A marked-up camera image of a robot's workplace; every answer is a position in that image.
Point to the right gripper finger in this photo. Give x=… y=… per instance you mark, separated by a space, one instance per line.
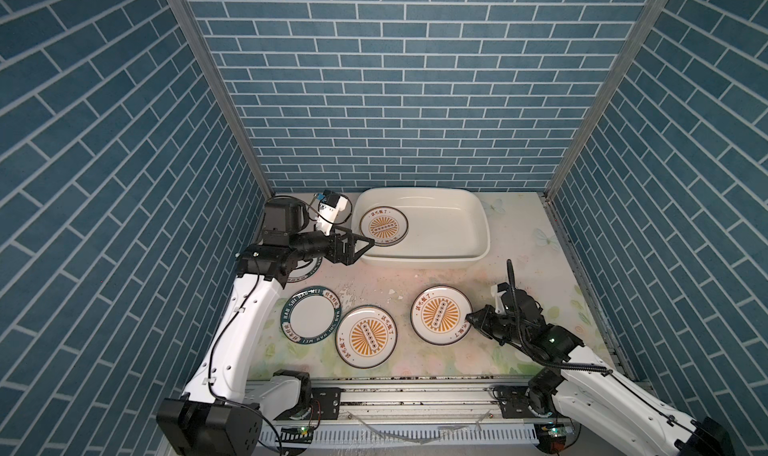
x=477 y=320
x=501 y=337

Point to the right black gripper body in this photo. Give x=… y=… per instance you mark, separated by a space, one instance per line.
x=498 y=324

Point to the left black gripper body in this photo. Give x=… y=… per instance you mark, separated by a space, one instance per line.
x=312 y=245

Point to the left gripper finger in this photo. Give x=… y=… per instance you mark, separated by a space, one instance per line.
x=356 y=251
x=356 y=238

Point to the orange sunburst plate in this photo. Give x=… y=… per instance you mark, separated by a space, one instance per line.
x=438 y=315
x=386 y=226
x=366 y=337

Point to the green rim text plate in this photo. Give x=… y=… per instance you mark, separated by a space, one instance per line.
x=305 y=270
x=310 y=315

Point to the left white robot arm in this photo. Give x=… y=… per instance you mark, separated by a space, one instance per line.
x=214 y=414

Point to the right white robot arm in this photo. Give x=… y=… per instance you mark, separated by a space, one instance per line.
x=563 y=353

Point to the white plastic bin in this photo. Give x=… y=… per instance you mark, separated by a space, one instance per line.
x=448 y=228

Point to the right green circuit board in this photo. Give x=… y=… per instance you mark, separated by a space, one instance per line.
x=554 y=438

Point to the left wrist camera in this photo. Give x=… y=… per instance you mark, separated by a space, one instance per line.
x=333 y=209

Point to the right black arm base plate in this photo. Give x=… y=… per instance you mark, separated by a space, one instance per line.
x=513 y=401

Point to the aluminium mounting rail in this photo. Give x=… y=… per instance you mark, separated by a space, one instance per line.
x=420 y=402

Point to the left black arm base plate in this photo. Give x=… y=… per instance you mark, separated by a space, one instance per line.
x=324 y=404

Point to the white slotted cable duct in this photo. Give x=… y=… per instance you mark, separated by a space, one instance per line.
x=390 y=436

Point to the left aluminium corner post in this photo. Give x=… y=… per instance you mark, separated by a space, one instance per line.
x=190 y=29

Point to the aluminium corner post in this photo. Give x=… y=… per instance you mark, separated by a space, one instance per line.
x=190 y=29
x=619 y=69

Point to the right aluminium corner post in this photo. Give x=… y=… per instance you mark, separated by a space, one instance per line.
x=619 y=69

